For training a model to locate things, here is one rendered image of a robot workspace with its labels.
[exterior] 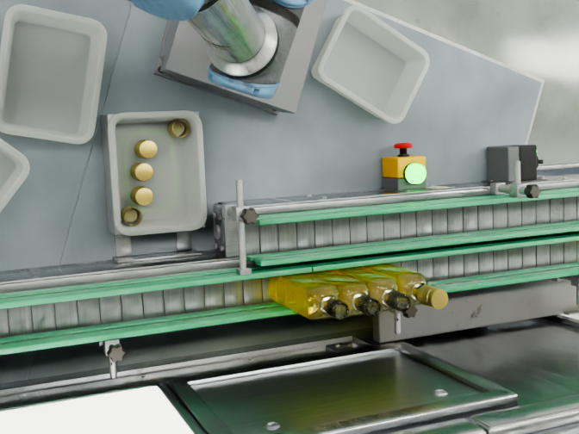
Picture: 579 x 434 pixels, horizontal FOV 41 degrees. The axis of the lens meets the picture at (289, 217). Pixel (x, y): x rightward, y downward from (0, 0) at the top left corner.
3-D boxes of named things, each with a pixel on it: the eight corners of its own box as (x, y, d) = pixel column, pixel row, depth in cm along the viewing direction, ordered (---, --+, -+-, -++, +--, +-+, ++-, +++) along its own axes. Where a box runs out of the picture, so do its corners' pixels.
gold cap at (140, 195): (129, 186, 149) (133, 188, 145) (148, 185, 150) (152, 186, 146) (130, 205, 149) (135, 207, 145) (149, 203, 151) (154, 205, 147)
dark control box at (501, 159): (485, 180, 182) (508, 182, 174) (484, 146, 181) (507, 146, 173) (514, 178, 185) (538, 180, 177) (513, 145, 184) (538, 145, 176)
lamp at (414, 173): (403, 184, 165) (410, 185, 163) (402, 163, 165) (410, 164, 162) (421, 182, 167) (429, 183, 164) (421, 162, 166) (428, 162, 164)
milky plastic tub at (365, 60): (379, 129, 172) (399, 128, 164) (296, 77, 163) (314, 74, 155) (413, 60, 174) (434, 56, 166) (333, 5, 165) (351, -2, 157)
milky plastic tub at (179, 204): (108, 232, 150) (115, 237, 142) (99, 114, 147) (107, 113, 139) (196, 224, 156) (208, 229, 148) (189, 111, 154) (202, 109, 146)
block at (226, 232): (211, 254, 152) (222, 258, 145) (208, 205, 151) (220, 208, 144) (229, 252, 153) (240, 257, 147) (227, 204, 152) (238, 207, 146)
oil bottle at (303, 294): (268, 300, 150) (314, 324, 130) (267, 270, 149) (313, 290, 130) (295, 296, 152) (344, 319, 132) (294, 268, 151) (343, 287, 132)
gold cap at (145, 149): (133, 140, 148) (138, 140, 144) (152, 139, 150) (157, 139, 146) (134, 158, 149) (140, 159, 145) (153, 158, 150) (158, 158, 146)
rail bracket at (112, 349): (94, 367, 139) (107, 388, 127) (91, 329, 138) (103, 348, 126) (117, 363, 140) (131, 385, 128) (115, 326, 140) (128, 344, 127)
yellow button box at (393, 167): (381, 189, 172) (398, 190, 165) (380, 154, 171) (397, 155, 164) (408, 186, 174) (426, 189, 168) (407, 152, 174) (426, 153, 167)
